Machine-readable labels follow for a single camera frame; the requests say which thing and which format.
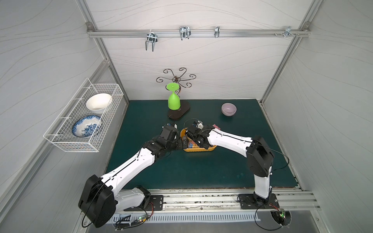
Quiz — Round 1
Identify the dark metal cup stand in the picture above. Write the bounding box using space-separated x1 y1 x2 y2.
156 68 196 120

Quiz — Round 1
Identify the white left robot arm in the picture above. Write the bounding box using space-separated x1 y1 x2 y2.
78 138 188 228

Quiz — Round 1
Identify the small metal hook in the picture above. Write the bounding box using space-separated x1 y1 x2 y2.
214 26 220 38

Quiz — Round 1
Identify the white ceramic bowl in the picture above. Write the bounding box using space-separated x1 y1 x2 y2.
85 93 112 114

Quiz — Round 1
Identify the yellow plastic storage box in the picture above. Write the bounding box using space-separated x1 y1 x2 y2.
180 128 217 152

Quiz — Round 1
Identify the white wire wall basket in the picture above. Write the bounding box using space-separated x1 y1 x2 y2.
43 79 123 152

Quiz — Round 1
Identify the metal bracket hook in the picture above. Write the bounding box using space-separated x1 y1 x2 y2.
274 26 300 38

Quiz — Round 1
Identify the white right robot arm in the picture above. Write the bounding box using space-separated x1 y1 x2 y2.
186 126 274 200

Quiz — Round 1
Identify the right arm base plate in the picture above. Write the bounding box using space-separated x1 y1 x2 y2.
237 193 280 210

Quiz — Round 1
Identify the metal loop hook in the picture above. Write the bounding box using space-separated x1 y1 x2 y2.
179 26 191 41

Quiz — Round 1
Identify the lilac ceramic bowl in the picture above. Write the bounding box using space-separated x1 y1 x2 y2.
221 103 237 117

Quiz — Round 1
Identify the blue patterned ceramic plate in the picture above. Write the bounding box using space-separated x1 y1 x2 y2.
71 115 102 138

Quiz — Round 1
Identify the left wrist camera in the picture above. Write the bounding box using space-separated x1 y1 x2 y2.
160 124 178 141

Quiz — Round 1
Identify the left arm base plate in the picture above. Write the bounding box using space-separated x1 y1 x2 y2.
124 195 164 212

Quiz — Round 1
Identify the green plastic goblet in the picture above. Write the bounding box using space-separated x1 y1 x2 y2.
166 83 181 110

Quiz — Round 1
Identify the metal double hook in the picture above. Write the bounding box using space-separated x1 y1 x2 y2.
145 32 158 51

